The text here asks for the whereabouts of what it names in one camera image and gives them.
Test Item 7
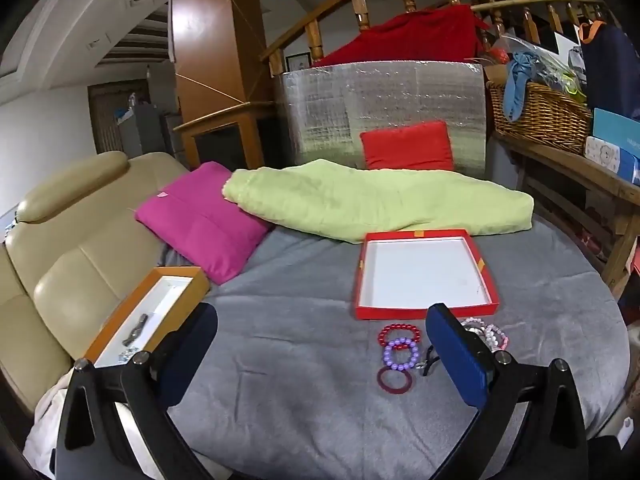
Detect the navy bag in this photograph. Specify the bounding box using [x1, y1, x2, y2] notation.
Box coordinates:
[577, 20, 640, 121]

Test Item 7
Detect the magenta cushion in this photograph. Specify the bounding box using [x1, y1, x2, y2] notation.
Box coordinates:
[134, 161, 273, 286]

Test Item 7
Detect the blue cardboard box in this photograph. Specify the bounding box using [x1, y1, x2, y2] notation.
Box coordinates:
[592, 107, 640, 153]

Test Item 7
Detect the clear plastic bag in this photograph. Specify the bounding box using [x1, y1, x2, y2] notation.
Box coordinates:
[492, 32, 586, 81]

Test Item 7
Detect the beige leather sofa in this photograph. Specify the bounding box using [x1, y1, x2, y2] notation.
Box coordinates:
[0, 151, 201, 416]

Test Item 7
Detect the red bead bracelet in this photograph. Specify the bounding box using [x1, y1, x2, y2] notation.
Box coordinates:
[377, 322, 420, 348]

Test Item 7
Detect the wooden cabinet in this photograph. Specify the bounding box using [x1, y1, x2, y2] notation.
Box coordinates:
[170, 0, 281, 171]

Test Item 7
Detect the blue cloth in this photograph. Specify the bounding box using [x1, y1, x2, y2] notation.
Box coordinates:
[502, 50, 543, 123]

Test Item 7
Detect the dark red bangle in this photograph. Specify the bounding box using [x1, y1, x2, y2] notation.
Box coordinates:
[376, 366, 415, 393]

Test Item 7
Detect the green blanket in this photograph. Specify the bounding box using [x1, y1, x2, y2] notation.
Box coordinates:
[222, 158, 535, 243]

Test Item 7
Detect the red shallow box tray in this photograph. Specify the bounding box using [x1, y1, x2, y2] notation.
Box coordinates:
[354, 229, 501, 321]

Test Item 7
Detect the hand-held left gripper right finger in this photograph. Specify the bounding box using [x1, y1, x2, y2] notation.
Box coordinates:
[425, 302, 591, 480]

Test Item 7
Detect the red cloth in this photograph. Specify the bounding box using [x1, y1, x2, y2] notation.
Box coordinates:
[312, 4, 488, 67]

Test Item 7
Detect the grey cabinet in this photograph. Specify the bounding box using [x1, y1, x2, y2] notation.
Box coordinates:
[117, 105, 173, 158]

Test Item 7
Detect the silver foil insulation panel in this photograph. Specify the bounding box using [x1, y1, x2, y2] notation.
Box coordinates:
[274, 60, 488, 178]

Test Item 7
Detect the white cloth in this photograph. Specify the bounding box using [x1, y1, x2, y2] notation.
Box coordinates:
[22, 370, 151, 480]

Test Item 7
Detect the white patterned box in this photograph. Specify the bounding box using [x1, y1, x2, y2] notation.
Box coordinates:
[584, 136, 640, 185]

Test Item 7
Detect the purple bead bracelet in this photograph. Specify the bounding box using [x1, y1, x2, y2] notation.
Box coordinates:
[381, 338, 420, 372]

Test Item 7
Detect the wicker basket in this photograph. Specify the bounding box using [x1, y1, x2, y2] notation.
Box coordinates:
[487, 80, 596, 156]

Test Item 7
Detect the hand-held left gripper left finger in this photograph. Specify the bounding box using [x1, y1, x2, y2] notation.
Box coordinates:
[52, 302, 218, 480]

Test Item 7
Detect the orange box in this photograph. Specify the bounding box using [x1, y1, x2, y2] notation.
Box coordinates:
[82, 266, 211, 368]

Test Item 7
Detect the yellow green plastic item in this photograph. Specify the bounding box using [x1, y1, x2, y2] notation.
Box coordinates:
[547, 72, 588, 98]

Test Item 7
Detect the wooden stair railing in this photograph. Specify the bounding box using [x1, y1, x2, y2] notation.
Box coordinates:
[260, 0, 621, 78]

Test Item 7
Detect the wooden bench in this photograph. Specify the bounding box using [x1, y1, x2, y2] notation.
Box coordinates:
[492, 130, 640, 301]

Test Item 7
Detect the red cushion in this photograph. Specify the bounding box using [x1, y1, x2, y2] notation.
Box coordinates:
[359, 121, 455, 172]

